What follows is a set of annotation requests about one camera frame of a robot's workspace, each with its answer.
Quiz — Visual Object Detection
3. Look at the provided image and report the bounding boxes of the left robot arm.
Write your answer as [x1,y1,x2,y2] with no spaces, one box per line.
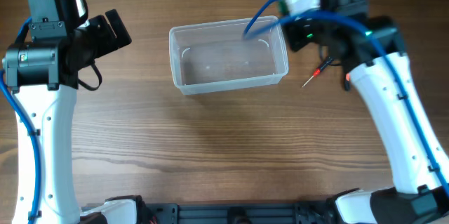
[1,0,150,223]

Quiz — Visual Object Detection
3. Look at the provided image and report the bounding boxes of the black red screwdriver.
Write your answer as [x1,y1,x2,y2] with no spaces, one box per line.
[302,57,334,88]

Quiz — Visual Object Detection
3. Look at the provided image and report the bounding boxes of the orange black needle-nose pliers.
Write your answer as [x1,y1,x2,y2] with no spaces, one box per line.
[343,73,351,91]

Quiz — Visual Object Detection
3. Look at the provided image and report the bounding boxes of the clear plastic container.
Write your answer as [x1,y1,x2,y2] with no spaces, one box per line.
[169,18,289,95]

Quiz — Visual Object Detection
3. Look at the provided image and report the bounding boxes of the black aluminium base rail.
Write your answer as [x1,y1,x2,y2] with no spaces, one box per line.
[131,201,342,224]

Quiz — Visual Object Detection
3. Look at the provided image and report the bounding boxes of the left blue cable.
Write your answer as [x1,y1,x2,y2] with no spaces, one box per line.
[0,16,43,224]

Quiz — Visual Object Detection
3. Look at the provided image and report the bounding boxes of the blue cable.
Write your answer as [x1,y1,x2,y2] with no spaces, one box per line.
[0,16,43,224]
[241,0,449,197]

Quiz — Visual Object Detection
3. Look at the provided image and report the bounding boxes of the right blue cable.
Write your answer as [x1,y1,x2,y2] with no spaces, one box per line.
[241,0,449,197]

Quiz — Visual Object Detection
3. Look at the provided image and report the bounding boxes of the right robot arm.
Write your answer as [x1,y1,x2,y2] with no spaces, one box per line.
[283,0,448,223]

